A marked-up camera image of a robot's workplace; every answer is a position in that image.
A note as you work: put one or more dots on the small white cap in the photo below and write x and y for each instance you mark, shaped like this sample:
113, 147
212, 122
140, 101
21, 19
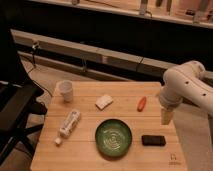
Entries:
58, 141

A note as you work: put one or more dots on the green ceramic bowl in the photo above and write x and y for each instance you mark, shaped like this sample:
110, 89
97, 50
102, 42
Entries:
113, 138

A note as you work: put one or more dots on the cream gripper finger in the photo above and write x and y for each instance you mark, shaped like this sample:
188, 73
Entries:
166, 115

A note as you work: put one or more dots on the white ceramic cup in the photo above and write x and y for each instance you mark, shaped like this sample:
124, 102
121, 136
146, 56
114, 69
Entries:
66, 90

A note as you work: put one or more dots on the orange carrot toy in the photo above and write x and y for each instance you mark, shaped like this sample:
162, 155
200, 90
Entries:
141, 104

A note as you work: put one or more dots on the white sponge block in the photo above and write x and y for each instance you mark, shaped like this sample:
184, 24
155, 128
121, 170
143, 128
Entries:
104, 101

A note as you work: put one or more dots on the wooden table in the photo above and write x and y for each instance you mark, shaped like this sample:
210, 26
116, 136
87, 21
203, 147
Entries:
67, 141

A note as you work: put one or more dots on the black office chair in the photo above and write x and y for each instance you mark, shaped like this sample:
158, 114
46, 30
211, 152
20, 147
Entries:
18, 95

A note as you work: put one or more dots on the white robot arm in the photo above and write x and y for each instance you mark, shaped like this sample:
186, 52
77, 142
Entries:
184, 82

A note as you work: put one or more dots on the black rectangular phone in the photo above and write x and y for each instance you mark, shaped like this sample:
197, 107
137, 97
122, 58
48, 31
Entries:
153, 140

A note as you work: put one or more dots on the white tube bottle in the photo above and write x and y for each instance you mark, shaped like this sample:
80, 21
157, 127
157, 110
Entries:
69, 123

